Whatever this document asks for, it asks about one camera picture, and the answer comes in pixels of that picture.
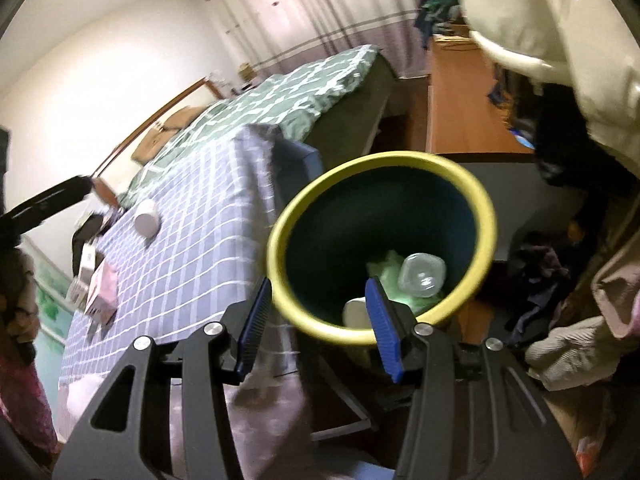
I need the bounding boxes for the beige ribbed garment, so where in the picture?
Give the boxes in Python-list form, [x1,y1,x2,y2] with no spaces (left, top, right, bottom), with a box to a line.
[525,315,626,393]

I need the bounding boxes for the cream puffer jacket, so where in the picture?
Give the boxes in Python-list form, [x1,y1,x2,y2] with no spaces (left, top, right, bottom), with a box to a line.
[457,0,640,176]

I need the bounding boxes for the white paper cup pink print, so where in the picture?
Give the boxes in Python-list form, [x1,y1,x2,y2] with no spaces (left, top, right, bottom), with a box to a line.
[342,297,371,328]

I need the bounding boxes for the dark grey packet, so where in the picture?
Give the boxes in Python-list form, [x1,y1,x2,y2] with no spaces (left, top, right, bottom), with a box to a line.
[72,212,121,261]

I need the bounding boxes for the wardrobe with sliding doors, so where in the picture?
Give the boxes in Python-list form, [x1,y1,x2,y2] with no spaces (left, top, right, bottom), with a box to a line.
[20,240,76,351]

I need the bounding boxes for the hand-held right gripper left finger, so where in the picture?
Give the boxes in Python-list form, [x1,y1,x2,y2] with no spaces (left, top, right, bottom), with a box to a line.
[52,276,273,480]

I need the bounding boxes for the green and white carton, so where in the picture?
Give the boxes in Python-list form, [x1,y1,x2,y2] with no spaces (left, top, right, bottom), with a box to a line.
[65,245,98,311]

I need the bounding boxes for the white printed paper bowl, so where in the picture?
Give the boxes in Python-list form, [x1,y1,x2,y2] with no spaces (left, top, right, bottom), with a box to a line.
[133,199,162,238]

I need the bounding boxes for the pink and white curtain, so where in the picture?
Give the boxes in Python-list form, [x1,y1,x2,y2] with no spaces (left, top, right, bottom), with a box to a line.
[192,0,468,81]

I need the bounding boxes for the black clothes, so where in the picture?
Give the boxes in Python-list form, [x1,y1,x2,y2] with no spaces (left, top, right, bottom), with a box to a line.
[535,80,636,196]

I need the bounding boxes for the person's left forearm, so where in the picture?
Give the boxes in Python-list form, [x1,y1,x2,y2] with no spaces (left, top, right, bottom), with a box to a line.
[0,250,58,456]

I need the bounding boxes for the green checked duvet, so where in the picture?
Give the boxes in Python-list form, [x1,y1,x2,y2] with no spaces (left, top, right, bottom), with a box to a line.
[120,44,381,201]

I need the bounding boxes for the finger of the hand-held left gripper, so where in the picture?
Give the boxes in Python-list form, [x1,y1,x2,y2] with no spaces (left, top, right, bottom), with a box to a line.
[10,174,94,233]

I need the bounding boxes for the dark purple clothes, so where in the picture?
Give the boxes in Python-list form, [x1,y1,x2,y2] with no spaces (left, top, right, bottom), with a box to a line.
[505,230,571,346]

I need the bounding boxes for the pink box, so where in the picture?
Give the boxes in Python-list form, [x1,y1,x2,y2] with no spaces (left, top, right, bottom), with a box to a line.
[85,262,118,323]

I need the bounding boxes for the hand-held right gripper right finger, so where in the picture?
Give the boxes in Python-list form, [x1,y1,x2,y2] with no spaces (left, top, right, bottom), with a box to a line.
[365,276,583,480]

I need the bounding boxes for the grey checked tablecloth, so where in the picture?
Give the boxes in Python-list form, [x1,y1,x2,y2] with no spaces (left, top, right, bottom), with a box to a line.
[57,122,301,391]

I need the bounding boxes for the wooden bed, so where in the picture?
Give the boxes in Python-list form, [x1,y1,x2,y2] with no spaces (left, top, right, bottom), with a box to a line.
[92,44,401,211]

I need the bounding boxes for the pile of clothes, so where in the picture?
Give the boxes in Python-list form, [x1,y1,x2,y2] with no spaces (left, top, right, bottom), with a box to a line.
[415,0,468,48]

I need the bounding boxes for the green plastic bag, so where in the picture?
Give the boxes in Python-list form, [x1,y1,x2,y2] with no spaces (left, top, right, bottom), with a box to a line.
[365,250,446,311]

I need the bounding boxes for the wooden desk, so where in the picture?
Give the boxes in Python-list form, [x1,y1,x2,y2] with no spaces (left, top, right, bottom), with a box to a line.
[427,34,536,153]

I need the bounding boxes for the clear plastic container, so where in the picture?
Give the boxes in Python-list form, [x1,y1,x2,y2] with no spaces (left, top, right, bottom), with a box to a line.
[398,253,447,299]

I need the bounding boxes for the brown pillow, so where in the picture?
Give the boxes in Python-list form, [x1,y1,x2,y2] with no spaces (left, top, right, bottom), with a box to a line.
[162,105,201,131]
[132,130,176,163]

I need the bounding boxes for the dark bin with yellow rim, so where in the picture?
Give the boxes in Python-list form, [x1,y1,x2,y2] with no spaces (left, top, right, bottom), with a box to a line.
[266,151,497,348]

